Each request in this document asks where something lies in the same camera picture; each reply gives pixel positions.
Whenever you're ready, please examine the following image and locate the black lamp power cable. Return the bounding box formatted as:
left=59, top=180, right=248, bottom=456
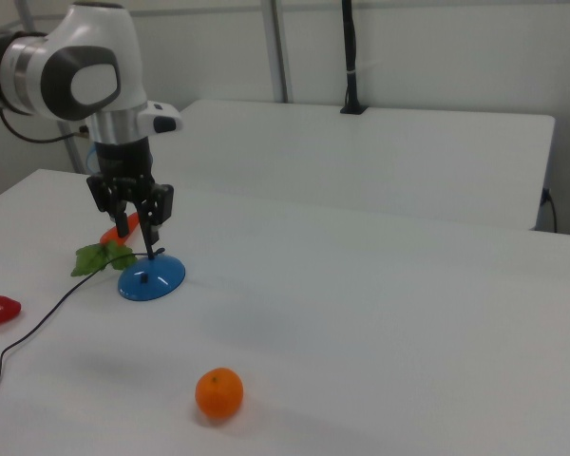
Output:
left=0, top=246, right=167, bottom=410

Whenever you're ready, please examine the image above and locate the orange mandarin fruit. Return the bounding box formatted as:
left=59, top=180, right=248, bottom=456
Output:
left=194, top=366, right=245, bottom=421

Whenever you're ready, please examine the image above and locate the white side table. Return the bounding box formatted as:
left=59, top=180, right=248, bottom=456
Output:
left=152, top=98, right=557, bottom=232

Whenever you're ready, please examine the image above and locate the black clamped pole stand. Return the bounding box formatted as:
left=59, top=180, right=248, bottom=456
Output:
left=338, top=0, right=369, bottom=117

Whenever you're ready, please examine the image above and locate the red toy strawberry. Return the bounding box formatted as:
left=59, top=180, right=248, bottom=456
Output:
left=0, top=294, right=23, bottom=327

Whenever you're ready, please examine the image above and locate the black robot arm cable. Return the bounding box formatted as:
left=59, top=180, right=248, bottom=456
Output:
left=0, top=105, right=90, bottom=144

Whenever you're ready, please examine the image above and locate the black wall plug with cable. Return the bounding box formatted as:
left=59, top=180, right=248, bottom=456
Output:
left=541, top=186, right=560, bottom=234

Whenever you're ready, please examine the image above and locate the toy carrot with green leaves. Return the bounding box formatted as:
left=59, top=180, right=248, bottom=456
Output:
left=70, top=211, right=142, bottom=278

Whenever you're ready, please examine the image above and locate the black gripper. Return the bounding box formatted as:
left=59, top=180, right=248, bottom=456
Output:
left=85, top=137, right=177, bottom=243

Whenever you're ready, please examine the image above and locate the grey vertical wall frame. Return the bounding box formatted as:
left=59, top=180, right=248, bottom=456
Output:
left=259, top=0, right=295, bottom=104

